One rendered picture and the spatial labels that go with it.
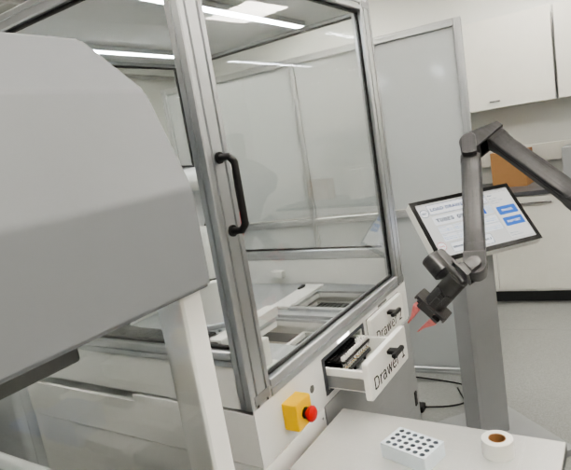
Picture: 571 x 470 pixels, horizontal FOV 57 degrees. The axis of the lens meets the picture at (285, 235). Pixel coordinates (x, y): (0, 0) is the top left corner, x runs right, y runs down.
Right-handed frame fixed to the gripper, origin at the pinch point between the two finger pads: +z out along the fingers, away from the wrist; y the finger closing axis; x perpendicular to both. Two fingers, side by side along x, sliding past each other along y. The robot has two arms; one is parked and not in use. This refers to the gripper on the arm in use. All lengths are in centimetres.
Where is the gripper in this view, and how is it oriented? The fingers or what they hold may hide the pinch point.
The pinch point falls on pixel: (414, 324)
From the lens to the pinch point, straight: 156.8
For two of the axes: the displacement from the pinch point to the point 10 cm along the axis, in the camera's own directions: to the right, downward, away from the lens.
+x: -5.4, 2.1, -8.1
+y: -7.0, -6.5, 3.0
